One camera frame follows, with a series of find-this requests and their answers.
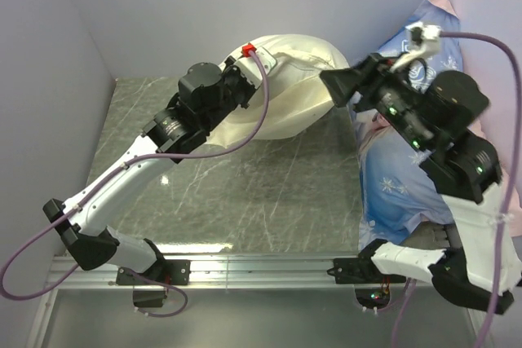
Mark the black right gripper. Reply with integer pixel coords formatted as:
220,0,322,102
316,50,431,149

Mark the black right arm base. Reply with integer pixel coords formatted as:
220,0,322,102
326,258,411,315

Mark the cream white pillowcase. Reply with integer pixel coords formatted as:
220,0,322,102
206,34,349,148

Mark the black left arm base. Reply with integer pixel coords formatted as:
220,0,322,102
115,259,191,310

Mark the aluminium mounting rail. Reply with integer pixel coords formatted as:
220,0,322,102
24,253,490,348

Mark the blue Elsa print pillow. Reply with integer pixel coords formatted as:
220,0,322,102
346,0,515,251

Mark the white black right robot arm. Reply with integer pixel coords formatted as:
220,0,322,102
320,54,521,315

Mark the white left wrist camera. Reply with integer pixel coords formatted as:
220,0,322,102
237,43,277,78

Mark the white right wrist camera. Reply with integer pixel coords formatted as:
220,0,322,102
390,21,442,73

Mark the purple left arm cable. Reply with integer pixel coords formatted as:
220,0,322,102
0,52,271,319

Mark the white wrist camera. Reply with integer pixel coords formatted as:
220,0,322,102
237,43,277,78
390,21,442,73

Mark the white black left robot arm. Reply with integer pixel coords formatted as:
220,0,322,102
44,53,270,284

